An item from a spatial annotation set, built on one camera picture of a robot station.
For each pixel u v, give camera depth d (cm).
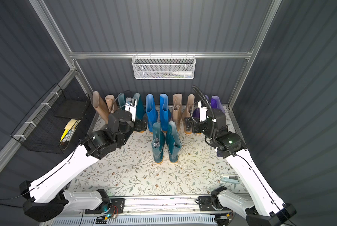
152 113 85
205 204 73
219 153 94
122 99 93
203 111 59
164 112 84
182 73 92
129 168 87
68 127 74
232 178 81
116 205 73
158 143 72
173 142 71
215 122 45
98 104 87
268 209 36
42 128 69
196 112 82
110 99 89
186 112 84
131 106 52
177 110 83
